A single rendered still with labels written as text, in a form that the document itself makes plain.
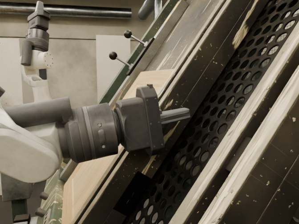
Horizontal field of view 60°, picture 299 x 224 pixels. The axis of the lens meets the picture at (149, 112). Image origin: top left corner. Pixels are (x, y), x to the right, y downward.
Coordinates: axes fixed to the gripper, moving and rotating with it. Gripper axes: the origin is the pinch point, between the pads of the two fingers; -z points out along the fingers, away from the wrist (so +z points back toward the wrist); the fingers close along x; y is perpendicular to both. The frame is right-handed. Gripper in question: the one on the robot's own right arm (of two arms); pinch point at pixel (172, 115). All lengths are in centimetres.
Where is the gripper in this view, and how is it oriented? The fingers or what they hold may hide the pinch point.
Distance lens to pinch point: 46.6
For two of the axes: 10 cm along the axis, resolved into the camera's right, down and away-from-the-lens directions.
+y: -2.9, -1.2, 9.5
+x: -1.4, -9.7, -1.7
